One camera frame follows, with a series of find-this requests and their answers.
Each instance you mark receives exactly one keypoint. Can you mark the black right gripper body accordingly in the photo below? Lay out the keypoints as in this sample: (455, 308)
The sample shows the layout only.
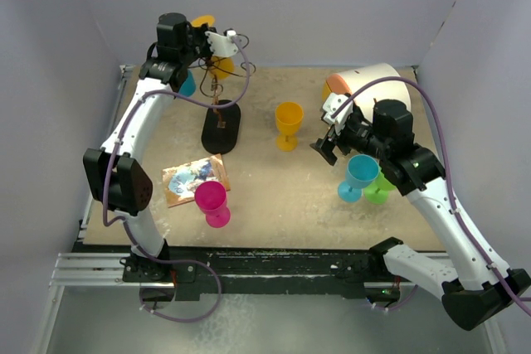
(356, 134)

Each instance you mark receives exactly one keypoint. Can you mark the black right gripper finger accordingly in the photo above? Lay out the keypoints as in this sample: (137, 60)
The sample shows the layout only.
(329, 139)
(326, 150)

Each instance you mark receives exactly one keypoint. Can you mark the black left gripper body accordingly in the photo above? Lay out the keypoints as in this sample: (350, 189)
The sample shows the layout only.
(199, 45)

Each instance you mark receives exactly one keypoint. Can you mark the yellow wine glass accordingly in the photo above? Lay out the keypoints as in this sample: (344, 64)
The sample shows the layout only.
(218, 68)
(288, 120)

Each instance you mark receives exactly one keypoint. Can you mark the blue wine glass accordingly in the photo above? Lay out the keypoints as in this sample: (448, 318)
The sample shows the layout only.
(188, 87)
(359, 173)

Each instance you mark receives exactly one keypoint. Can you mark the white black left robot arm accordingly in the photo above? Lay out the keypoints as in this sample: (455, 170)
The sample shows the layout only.
(282, 193)

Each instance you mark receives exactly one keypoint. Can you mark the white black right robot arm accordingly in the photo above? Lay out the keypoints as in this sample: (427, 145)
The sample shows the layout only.
(479, 283)

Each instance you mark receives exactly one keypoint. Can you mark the green wine glass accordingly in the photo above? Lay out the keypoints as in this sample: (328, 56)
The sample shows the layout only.
(378, 191)

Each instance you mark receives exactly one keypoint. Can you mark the metal wine glass rack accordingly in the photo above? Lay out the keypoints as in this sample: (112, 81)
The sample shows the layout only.
(222, 122)

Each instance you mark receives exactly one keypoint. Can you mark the pink wine glass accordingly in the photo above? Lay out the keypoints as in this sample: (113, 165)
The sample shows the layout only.
(211, 199)

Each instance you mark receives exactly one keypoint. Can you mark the illustrated book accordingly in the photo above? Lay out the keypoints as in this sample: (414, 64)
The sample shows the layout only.
(180, 182)

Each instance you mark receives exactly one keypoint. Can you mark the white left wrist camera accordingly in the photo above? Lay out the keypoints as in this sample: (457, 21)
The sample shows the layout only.
(222, 45)

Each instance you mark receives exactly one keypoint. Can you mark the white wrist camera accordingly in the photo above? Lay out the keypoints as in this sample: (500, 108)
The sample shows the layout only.
(222, 45)
(335, 111)

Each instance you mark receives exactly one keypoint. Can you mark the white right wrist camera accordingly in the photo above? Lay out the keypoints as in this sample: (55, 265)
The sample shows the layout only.
(335, 111)

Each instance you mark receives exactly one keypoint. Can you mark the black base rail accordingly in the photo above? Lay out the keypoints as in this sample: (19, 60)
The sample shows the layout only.
(186, 273)

